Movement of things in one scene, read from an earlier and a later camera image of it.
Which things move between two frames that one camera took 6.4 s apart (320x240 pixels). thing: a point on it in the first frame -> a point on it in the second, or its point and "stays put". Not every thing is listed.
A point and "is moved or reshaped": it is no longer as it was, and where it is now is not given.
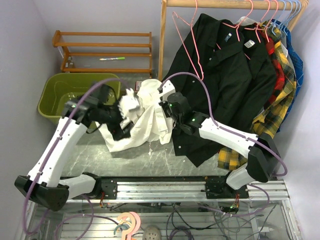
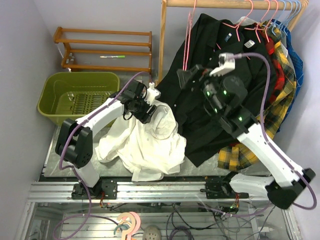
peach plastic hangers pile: [128, 223] stays put
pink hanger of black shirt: [237, 26] stays put
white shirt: [150, 122] is moved or reshaped
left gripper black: [116, 130] -> [145, 117]
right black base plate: [216, 188] stays put
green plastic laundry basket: [58, 89] stays put
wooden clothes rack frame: [298, 7] stays put
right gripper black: [163, 104] -> [197, 72]
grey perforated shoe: [152, 233] stays put
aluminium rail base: [188, 192] stays put
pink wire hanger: [191, 24] -> [189, 23]
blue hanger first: [277, 18] stays put
